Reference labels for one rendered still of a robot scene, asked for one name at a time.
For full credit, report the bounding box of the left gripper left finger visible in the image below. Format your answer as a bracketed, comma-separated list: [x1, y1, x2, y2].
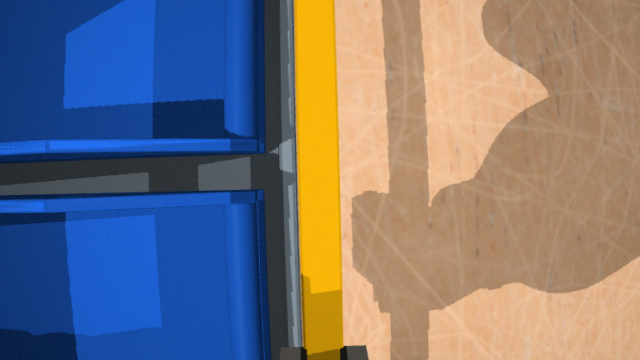
[280, 347, 307, 360]

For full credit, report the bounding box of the yellow bar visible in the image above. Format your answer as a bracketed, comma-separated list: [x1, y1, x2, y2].
[295, 0, 343, 360]

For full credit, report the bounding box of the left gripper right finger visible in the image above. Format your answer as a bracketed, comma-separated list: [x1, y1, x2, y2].
[340, 345, 369, 360]

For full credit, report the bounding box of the grey shelf rack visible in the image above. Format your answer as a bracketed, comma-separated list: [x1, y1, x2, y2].
[0, 0, 302, 360]

